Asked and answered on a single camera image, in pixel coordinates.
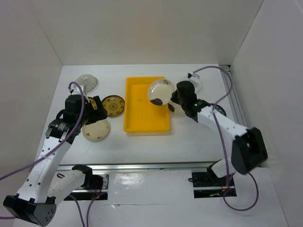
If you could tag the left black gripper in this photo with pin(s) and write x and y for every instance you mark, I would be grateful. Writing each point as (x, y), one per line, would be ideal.
(102, 113)

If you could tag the yellow brown patterned plate right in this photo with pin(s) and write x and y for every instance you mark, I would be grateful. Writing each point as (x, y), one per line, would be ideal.
(114, 105)

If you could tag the yellow plastic bin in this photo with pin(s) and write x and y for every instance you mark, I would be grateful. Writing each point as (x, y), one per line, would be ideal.
(140, 115)

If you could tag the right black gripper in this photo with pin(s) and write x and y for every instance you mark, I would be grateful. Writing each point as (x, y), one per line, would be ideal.
(173, 97)

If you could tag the cream plate with calligraphy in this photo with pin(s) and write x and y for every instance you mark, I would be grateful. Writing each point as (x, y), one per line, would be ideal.
(96, 131)

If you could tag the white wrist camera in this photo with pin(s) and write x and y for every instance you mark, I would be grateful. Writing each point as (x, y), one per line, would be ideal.
(195, 79)
(79, 93)

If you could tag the aluminium rail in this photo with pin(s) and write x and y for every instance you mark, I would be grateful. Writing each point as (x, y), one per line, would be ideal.
(150, 166)
(233, 98)

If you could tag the clear glass plate left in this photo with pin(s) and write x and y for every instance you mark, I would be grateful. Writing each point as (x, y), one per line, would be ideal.
(88, 81)

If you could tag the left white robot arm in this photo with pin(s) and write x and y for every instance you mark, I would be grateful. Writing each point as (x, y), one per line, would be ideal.
(37, 199)

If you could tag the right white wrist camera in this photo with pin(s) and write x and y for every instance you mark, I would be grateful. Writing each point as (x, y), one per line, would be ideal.
(195, 79)

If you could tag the cream plate black flower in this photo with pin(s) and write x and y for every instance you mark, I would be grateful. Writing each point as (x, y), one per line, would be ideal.
(175, 108)
(160, 92)

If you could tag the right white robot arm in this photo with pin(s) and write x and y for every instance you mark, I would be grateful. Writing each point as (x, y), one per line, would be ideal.
(243, 148)

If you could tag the front aluminium rail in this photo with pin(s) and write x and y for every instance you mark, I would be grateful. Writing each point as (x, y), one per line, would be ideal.
(150, 166)

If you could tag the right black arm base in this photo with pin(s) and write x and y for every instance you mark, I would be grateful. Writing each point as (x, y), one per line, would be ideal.
(204, 186)

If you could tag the teal green plate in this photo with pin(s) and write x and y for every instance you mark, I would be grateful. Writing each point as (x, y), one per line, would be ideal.
(218, 108)

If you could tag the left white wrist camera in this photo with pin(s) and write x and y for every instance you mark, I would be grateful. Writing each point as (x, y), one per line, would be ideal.
(79, 93)

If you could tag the right side aluminium rail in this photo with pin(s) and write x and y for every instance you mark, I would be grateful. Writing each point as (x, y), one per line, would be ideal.
(233, 98)

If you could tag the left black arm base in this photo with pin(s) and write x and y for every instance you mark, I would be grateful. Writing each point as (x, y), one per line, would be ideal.
(98, 189)

